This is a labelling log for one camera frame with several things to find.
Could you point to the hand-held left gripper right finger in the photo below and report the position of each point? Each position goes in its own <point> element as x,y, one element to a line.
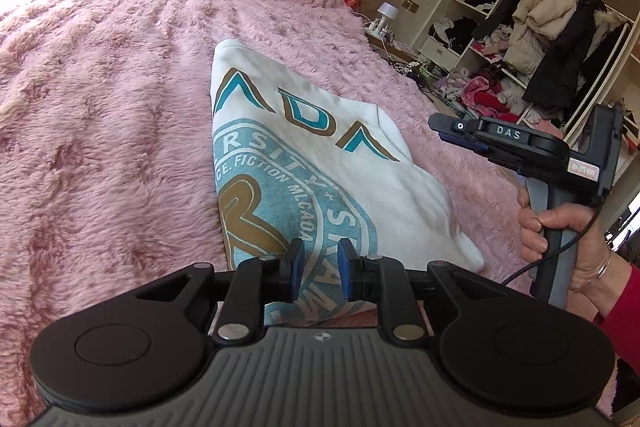
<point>345,269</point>

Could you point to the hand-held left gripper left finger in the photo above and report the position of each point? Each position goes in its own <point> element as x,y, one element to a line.
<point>295,268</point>

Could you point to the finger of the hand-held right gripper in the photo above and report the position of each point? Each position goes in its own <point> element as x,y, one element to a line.
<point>452,127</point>

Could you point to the white printed sweatshirt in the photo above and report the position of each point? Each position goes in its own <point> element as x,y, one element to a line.
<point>400,197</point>

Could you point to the person's right forearm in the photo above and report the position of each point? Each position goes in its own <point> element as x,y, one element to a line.
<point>622,312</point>

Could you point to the pile of clothes on floor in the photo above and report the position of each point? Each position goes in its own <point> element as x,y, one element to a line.
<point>480,89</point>

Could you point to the person's right hand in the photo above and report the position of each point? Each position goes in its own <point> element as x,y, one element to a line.
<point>590,247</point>

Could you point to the white storage drawer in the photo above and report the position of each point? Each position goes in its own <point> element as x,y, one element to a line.
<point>440,51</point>

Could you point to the black hooded coat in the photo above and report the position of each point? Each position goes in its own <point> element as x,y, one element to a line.
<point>565,57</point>

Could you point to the silver bangle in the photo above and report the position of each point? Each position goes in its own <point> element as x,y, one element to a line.
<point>605,264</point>

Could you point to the beige puffer coat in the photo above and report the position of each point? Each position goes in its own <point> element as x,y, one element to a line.
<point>535,17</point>

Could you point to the white table lamp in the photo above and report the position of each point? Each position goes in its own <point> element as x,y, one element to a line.
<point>386,12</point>

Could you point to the pink fluffy blanket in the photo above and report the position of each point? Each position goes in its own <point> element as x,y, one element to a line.
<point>125,107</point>

